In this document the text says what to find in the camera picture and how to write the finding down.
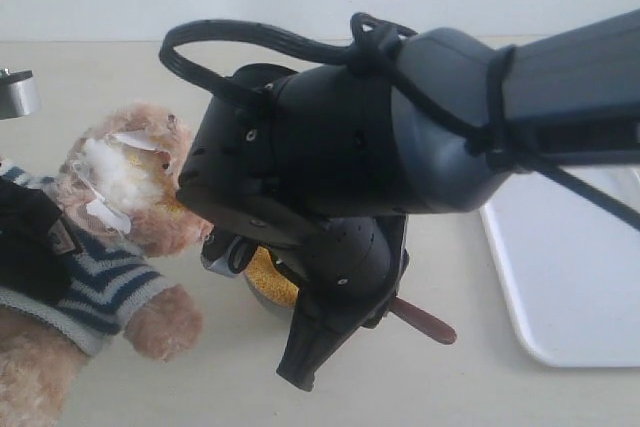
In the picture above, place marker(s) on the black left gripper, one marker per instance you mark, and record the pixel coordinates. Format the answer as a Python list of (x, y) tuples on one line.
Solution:
[(29, 264)]

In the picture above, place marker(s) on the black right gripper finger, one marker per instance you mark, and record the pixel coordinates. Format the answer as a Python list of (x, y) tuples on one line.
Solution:
[(320, 325)]

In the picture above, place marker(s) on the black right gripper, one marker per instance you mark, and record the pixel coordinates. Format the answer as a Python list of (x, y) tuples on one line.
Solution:
[(308, 165)]

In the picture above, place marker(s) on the tan teddy bear striped shirt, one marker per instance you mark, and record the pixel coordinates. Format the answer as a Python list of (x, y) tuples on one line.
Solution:
[(116, 190)]

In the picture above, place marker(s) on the brown wooden spoon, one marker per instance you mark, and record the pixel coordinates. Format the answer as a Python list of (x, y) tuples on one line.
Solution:
[(424, 322)]

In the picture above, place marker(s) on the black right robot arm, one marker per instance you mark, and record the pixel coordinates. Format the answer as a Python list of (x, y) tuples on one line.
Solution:
[(467, 116)]

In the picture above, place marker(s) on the metal bowl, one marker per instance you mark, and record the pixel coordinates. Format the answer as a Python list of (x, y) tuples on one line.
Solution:
[(284, 314)]

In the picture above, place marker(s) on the yellow millet grains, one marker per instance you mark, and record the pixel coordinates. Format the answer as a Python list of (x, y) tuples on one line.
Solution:
[(263, 276)]

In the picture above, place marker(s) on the white rectangular plastic tray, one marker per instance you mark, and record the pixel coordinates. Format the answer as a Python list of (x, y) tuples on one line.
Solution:
[(569, 273)]

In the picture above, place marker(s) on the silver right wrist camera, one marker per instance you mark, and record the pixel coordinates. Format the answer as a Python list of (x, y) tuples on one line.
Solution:
[(226, 253)]

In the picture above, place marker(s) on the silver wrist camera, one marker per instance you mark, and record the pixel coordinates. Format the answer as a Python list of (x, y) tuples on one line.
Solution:
[(226, 253), (19, 95)]

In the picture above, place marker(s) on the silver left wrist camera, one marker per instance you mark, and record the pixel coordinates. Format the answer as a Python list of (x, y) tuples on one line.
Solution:
[(19, 95)]

